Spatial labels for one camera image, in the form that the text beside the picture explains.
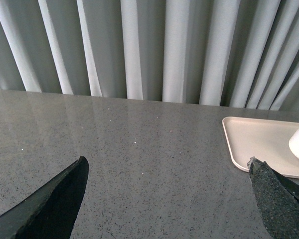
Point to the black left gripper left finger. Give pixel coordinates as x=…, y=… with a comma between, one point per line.
x=51, y=211

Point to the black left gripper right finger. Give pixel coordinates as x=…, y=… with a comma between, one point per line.
x=277, y=199

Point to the beige rectangular plastic tray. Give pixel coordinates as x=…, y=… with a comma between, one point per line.
x=267, y=140

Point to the grey pleated curtain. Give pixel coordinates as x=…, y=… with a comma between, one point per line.
x=234, y=53

